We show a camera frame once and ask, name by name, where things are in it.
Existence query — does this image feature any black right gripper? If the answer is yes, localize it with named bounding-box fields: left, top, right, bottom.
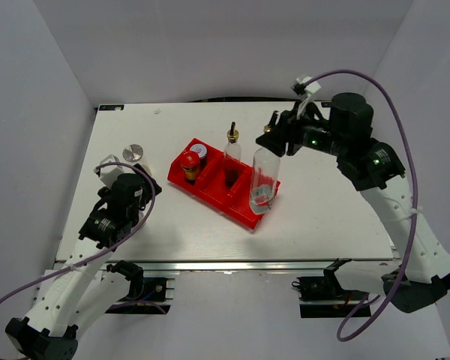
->
left=253, top=100, right=347, bottom=158

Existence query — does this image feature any orange-labelled spice bottle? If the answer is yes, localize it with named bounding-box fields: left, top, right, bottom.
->
left=179, top=151, right=201, bottom=184

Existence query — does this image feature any gold-spout clear oil bottle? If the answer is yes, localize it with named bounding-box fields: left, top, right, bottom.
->
left=249, top=146, right=281, bottom=215

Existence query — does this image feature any white-lidded red spice jar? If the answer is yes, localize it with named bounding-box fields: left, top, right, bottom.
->
left=190, top=143, right=208, bottom=170

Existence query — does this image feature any gold-spout bottle with dark sauce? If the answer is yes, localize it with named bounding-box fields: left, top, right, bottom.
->
left=223, top=121, right=242, bottom=188

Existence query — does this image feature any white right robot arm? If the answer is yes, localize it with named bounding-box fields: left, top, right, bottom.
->
left=256, top=93, right=450, bottom=314

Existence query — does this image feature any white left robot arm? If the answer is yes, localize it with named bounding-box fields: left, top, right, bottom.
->
left=5, top=160, right=162, bottom=359

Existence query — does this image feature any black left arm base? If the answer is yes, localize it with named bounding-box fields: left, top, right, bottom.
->
left=106, top=261, right=176, bottom=315

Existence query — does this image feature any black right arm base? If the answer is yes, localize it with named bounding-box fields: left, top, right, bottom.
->
left=291, top=276, right=365, bottom=319

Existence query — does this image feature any silver-lidded clear jar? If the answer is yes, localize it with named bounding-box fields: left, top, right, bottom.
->
left=122, top=144, right=149, bottom=167

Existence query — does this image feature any red plastic organizer bin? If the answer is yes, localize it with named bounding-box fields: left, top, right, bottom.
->
left=167, top=138, right=263, bottom=230

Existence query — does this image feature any blue label sticker left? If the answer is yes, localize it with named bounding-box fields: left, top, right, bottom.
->
left=98, top=104, right=125, bottom=112

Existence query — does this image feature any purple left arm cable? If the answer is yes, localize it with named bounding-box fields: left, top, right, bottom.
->
left=0, top=163, right=157, bottom=359

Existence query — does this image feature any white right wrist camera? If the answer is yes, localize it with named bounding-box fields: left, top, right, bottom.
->
left=291, top=75, right=321, bottom=101

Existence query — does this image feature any aluminium table frame rail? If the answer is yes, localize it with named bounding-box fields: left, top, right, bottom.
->
left=346, top=99, right=410, bottom=269

